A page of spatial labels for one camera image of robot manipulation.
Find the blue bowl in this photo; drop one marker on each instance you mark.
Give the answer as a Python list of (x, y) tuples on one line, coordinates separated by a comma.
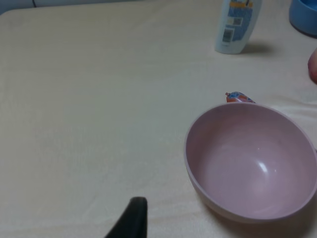
[(303, 16)]

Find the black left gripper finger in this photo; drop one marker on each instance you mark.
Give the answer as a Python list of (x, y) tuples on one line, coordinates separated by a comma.
[(133, 222)]

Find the red peach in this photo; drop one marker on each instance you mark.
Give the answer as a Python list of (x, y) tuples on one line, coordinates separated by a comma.
[(312, 66)]

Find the large pink bowl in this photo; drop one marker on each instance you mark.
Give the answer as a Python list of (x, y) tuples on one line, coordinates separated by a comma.
[(250, 163)]

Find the red wrapped sausage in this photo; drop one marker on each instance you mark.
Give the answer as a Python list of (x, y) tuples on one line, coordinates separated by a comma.
[(238, 97)]

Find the white blue shampoo bottle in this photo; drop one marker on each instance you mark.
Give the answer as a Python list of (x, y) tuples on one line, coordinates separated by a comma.
[(236, 23)]

